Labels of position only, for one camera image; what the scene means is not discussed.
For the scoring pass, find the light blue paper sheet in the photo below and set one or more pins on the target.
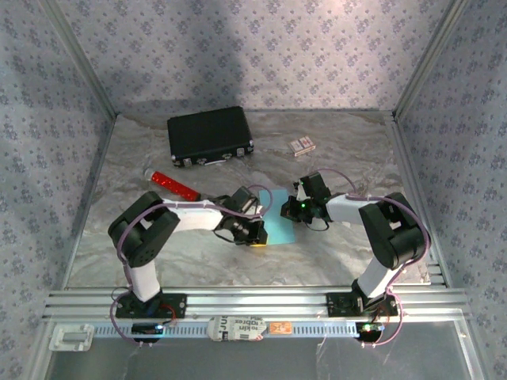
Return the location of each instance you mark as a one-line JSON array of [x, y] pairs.
[[281, 231]]

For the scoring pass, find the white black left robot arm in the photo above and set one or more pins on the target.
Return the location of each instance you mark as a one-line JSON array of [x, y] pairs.
[[194, 217]]

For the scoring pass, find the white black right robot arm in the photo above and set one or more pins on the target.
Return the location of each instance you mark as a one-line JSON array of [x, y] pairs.
[[344, 207]]

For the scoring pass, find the playing card box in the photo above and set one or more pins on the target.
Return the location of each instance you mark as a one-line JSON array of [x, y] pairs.
[[302, 145]]

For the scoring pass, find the red glitter tube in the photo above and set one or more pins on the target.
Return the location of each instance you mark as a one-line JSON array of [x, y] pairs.
[[170, 183]]

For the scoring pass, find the orange label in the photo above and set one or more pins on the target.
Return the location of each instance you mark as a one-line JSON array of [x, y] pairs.
[[280, 327]]

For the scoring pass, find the newspaper wrapped roll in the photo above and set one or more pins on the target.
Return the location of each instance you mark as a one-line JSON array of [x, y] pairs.
[[237, 328]]

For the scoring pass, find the black briefcase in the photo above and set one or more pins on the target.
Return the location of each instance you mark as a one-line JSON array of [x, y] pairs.
[[208, 132]]

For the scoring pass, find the black right controller board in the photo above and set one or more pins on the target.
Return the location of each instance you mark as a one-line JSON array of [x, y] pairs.
[[368, 329]]

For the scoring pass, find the black controller board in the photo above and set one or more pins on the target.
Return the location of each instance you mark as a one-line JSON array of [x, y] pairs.
[[146, 328], [368, 329]]

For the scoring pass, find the black left controller board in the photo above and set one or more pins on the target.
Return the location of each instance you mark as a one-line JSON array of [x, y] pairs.
[[146, 328]]

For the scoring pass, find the long aluminium base rail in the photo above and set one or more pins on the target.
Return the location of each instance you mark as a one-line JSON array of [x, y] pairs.
[[257, 302]]

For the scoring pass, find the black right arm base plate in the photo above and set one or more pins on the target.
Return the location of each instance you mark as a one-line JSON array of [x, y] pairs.
[[336, 305]]

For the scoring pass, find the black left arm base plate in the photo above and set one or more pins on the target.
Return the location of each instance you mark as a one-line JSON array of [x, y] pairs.
[[178, 306]]

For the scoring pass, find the aluminium side rail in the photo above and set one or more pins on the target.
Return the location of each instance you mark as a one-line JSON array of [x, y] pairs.
[[88, 198], [412, 178]]

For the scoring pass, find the aluminium corner post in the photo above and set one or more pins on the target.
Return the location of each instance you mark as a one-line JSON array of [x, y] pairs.
[[81, 59], [429, 59]]

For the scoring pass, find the white plastic bracket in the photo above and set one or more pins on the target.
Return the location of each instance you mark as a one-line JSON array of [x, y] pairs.
[[71, 337]]

